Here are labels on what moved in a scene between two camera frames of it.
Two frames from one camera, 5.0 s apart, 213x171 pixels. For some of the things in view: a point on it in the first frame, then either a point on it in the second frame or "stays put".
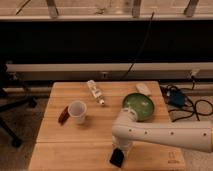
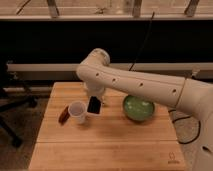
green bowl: x=141 y=104 stays put
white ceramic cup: x=76 y=111 stays put
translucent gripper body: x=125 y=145 → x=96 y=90
